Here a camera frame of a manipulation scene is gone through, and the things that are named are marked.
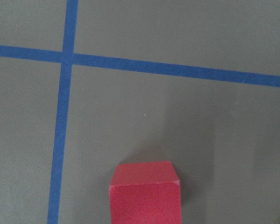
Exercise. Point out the red foam cube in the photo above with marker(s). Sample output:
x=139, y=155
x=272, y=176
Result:
x=145, y=193

